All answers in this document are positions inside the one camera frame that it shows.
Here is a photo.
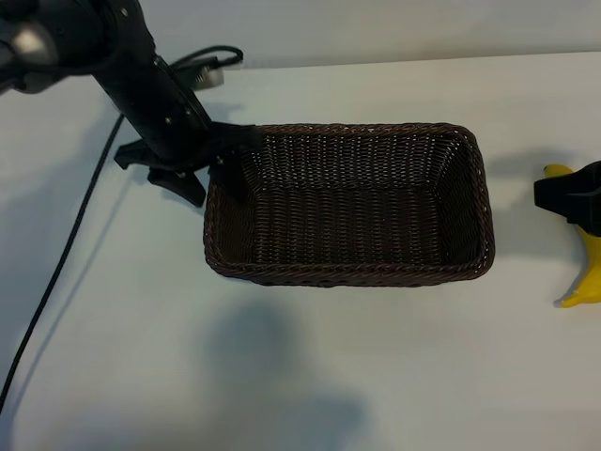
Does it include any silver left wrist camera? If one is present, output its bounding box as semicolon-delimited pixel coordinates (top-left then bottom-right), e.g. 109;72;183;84
190;63;225;91

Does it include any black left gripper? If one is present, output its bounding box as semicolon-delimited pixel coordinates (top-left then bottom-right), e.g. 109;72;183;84
100;51;261;209

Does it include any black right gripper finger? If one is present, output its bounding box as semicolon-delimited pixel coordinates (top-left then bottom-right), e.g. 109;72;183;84
533;160;601;215
566;193;601;236

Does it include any dark brown woven basket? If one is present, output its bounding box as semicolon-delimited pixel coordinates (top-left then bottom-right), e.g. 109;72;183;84
202;121;498;288

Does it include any long black left arm cable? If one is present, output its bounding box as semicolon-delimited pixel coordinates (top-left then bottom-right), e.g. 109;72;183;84
0;112;126;406

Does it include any black braided left camera cable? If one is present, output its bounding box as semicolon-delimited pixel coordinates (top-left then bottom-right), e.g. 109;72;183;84
162;44;245;81

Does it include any yellow banana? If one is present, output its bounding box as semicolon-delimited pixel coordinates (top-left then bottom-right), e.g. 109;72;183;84
543;163;601;310

